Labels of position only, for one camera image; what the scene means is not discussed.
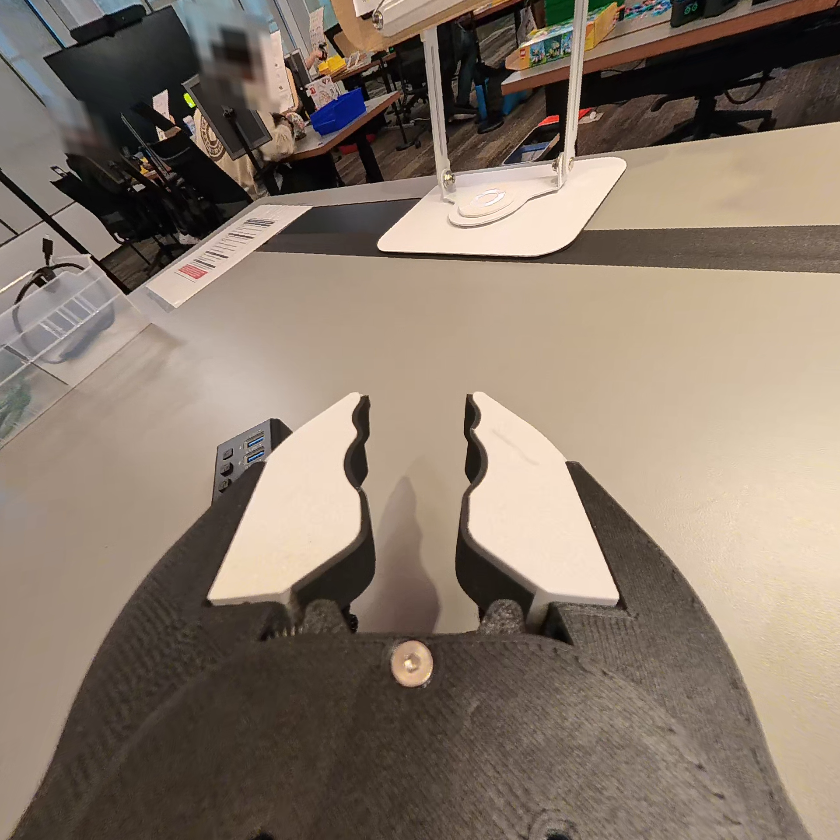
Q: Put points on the black USB hub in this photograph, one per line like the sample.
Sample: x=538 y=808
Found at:
x=229 y=469

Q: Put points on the black digital clock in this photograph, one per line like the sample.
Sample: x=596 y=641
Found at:
x=702 y=10

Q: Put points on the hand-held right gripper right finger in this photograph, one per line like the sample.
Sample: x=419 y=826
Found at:
x=538 y=525

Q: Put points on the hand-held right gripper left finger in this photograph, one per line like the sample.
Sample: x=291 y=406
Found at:
x=295 y=525

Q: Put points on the paper sheet with red label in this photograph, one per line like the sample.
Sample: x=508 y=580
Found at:
x=223 y=253

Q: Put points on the wooden desk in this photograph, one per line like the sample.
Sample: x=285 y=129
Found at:
x=367 y=108

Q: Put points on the colourful toy box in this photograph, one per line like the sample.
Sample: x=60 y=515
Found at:
x=558 y=43

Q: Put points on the blue plastic bin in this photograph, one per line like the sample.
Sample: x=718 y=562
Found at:
x=338 y=111

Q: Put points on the black light stand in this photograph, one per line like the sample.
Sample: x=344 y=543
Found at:
x=65 y=233

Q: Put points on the black webcam bar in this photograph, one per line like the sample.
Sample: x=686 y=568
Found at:
x=108 y=23

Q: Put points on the clear plastic organizer box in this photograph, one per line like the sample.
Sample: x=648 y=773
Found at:
x=98 y=308

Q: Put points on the long wooden-edged desk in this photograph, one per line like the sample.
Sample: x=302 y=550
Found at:
x=689 y=39

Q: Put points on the black computer monitor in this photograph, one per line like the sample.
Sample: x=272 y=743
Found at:
x=243 y=128

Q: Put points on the black wall screen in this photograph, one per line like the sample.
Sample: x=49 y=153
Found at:
x=118 y=72

